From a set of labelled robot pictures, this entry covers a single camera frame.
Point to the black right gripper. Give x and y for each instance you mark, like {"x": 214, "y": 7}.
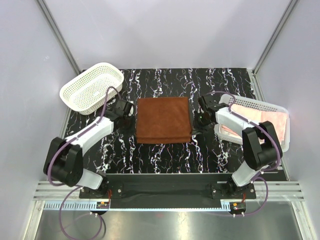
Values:
{"x": 197, "y": 128}

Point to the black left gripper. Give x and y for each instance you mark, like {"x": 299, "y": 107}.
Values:
{"x": 131, "y": 131}

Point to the brown towel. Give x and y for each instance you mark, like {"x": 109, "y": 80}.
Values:
{"x": 163, "y": 120}

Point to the pink towel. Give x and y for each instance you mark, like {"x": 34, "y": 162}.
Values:
{"x": 278, "y": 119}

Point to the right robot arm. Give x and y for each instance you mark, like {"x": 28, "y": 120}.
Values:
{"x": 262, "y": 151}

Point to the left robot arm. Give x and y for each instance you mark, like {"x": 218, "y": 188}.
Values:
{"x": 64, "y": 161}

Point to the white perforated basket right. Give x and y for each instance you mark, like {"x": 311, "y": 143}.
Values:
{"x": 226, "y": 134}

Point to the white perforated basket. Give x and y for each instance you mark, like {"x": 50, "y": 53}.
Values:
{"x": 226, "y": 134}
{"x": 86, "y": 92}

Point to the white perforated basket left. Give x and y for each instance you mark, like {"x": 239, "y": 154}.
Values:
{"x": 86, "y": 92}

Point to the left controller board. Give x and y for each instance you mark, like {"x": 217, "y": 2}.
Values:
{"x": 103, "y": 205}

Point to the controller board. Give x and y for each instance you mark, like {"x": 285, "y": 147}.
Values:
{"x": 238, "y": 208}
{"x": 103, "y": 205}

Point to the right controller board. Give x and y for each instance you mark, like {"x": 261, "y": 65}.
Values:
{"x": 238, "y": 208}

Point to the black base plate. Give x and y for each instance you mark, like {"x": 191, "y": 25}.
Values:
{"x": 196, "y": 191}

